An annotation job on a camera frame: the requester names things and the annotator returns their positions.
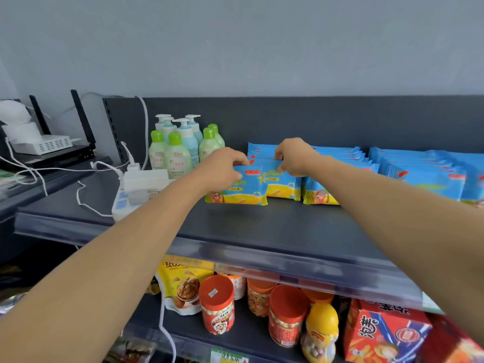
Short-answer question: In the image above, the person's left hand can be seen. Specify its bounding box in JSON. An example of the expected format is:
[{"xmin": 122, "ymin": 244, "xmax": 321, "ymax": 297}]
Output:
[{"xmin": 191, "ymin": 147, "xmax": 250, "ymax": 195}]

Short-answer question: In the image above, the person's right hand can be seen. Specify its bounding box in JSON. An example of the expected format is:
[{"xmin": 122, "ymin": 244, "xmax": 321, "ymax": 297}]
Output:
[{"xmin": 275, "ymin": 138, "xmax": 322, "ymax": 178}]

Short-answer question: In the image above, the dark grey store shelf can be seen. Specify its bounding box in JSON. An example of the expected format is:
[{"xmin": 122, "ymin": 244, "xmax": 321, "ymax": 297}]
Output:
[{"xmin": 15, "ymin": 95, "xmax": 484, "ymax": 363}]

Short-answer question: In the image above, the row of blue wipe packets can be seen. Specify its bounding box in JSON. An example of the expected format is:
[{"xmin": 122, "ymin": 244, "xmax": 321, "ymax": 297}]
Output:
[{"xmin": 248, "ymin": 142, "xmax": 484, "ymax": 208}]

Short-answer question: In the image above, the person's right forearm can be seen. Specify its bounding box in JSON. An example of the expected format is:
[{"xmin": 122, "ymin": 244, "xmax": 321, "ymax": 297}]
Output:
[{"xmin": 308, "ymin": 156, "xmax": 484, "ymax": 344}]

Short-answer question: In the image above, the person's left forearm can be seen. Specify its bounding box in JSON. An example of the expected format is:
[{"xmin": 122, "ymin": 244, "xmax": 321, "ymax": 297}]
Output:
[{"xmin": 0, "ymin": 177, "xmax": 207, "ymax": 363}]

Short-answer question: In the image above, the white vented network box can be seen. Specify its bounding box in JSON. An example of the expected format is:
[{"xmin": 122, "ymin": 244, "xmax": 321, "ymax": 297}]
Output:
[{"xmin": 11, "ymin": 134, "xmax": 73, "ymax": 156}]

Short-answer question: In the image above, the red blue snack box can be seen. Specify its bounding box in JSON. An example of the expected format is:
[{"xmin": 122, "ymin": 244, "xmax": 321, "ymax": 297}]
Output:
[{"xmin": 418, "ymin": 315, "xmax": 484, "ymax": 363}]

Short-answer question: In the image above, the white power adapter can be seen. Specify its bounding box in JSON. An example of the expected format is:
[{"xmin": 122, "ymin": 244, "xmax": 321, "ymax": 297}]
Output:
[{"xmin": 123, "ymin": 169, "xmax": 170, "ymax": 194}]

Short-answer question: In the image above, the white plug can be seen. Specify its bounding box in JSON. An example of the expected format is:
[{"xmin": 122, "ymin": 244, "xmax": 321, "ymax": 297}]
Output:
[{"xmin": 120, "ymin": 141, "xmax": 142, "ymax": 172}]

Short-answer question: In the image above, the white orange snack jar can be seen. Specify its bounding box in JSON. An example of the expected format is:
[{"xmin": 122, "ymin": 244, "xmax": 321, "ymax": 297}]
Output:
[{"xmin": 217, "ymin": 273, "xmax": 247, "ymax": 301}]

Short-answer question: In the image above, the black router with antennas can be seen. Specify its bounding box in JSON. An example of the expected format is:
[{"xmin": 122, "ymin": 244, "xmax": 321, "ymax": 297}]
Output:
[{"xmin": 0, "ymin": 89, "xmax": 96, "ymax": 167}]

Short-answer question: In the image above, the yellow bottle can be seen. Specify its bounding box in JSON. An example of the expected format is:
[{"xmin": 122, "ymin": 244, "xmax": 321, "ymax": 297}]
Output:
[{"xmin": 300, "ymin": 302, "xmax": 339, "ymax": 363}]

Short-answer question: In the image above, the green white price tag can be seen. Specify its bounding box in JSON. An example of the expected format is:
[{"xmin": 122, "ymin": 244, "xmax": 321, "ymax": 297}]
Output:
[{"xmin": 210, "ymin": 348, "xmax": 250, "ymax": 363}]

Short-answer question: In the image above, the blue red snack packet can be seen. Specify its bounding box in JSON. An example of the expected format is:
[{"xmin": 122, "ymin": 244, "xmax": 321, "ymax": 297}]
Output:
[{"xmin": 343, "ymin": 298, "xmax": 433, "ymax": 363}]

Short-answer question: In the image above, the dark glossy snack packet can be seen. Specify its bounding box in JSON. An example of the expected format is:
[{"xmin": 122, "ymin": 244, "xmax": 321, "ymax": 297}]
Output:
[{"xmin": 103, "ymin": 336, "xmax": 156, "ymax": 363}]

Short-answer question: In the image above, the white crumpled tissue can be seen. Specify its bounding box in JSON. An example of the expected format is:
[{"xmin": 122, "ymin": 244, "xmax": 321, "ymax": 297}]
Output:
[{"xmin": 0, "ymin": 100, "xmax": 42, "ymax": 145}]

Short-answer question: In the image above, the white wall cable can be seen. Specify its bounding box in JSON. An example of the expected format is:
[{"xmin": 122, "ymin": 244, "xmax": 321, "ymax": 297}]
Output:
[{"xmin": 135, "ymin": 96, "xmax": 150, "ymax": 170}]

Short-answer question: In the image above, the thick white cable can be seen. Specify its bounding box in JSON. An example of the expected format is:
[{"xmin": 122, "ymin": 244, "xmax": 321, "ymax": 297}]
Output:
[{"xmin": 90, "ymin": 160, "xmax": 126, "ymax": 181}]

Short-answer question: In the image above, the thin white adapter cable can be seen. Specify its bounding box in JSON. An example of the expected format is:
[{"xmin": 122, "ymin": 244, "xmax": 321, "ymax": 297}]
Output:
[{"xmin": 76, "ymin": 180, "xmax": 114, "ymax": 218}]

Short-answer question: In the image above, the white hanging cable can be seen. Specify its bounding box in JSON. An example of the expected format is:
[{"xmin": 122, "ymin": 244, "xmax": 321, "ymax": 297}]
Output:
[{"xmin": 156, "ymin": 275, "xmax": 177, "ymax": 363}]

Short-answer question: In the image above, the thin white router cable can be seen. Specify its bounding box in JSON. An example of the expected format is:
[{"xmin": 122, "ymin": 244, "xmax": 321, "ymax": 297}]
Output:
[{"xmin": 0, "ymin": 138, "xmax": 95, "ymax": 197}]

